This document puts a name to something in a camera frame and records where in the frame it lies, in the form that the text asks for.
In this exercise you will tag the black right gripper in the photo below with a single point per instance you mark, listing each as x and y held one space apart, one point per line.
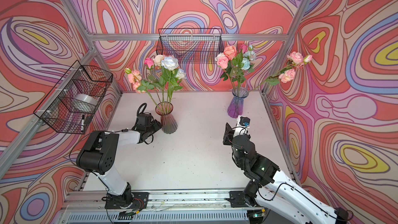
228 135

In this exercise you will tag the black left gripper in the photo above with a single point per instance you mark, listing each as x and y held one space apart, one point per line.
156 124

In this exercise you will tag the red rimmed glass vase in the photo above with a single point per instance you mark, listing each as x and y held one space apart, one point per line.
168 122

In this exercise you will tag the purple blue glass vase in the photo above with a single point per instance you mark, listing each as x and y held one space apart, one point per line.
237 103

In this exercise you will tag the pink spray rose bunch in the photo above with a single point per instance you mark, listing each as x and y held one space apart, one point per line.
141 85

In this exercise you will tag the pale cream rose stem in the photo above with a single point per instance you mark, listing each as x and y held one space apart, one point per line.
168 80

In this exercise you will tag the magenta rose stem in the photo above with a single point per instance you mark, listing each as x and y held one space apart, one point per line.
149 64

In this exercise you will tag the light pink rose stem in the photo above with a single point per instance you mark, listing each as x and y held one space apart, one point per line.
224 63

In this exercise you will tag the light blue flower stem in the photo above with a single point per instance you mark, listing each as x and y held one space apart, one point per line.
246 63

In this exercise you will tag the salmon pink rose stem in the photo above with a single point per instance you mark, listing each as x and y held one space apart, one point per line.
232 70

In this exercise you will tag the hot pink rose stem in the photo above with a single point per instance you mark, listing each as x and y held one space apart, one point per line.
242 48

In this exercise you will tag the pale pink rose bunch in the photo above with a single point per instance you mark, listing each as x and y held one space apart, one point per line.
288 73

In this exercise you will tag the cream peach rose stem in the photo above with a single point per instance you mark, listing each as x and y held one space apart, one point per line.
157 64

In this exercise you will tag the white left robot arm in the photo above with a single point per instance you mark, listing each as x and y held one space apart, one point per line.
98 156

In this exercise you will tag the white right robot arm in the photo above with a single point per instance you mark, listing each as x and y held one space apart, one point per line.
272 188

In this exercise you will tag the silver tape roll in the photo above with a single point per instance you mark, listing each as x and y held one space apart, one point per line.
86 99

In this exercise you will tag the black marker pen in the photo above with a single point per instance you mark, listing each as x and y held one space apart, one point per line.
82 127

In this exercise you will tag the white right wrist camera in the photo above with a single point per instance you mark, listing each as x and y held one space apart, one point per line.
242 124

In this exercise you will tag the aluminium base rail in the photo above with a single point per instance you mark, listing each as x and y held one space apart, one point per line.
201 206

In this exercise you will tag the black wire basket left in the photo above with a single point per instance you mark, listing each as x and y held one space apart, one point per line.
63 113

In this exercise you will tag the black wire basket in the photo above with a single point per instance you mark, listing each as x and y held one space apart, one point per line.
191 45
63 113

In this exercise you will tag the black wire basket back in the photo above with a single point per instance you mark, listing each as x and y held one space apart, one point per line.
191 45

